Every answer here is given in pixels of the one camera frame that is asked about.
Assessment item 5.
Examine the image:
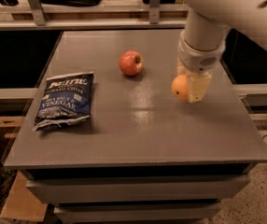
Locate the metal shelf bracket left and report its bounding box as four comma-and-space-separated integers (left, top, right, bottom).
28, 0, 47, 26

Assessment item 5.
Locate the grey upper drawer front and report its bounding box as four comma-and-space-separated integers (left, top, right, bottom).
27, 175, 250, 204

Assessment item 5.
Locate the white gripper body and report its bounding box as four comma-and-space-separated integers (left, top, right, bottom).
178, 31, 225, 73

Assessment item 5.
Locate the grey lower drawer front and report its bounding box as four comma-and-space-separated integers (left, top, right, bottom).
54, 203, 221, 223

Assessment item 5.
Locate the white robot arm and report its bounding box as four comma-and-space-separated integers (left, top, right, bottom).
177, 0, 267, 103

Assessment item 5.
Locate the blue kettle chips bag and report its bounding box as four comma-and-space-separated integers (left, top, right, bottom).
33, 72, 94, 132

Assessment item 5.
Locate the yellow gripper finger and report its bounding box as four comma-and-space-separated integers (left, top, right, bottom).
176, 59, 187, 75
187, 72, 212, 103

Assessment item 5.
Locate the grey drawer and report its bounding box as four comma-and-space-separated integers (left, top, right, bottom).
54, 203, 221, 223
27, 175, 250, 204

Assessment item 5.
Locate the metal shelf bracket middle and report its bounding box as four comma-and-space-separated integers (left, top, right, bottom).
148, 0, 161, 24

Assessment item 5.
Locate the orange fruit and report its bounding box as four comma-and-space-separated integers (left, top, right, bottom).
171, 74, 188, 101

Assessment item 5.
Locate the brown cardboard box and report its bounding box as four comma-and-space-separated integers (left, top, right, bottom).
0, 117, 47, 224

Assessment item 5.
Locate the metal shelf bracket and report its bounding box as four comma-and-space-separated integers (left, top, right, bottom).
28, 0, 47, 26
148, 0, 161, 24

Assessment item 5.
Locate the red apple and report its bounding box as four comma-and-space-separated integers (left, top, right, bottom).
119, 50, 143, 77

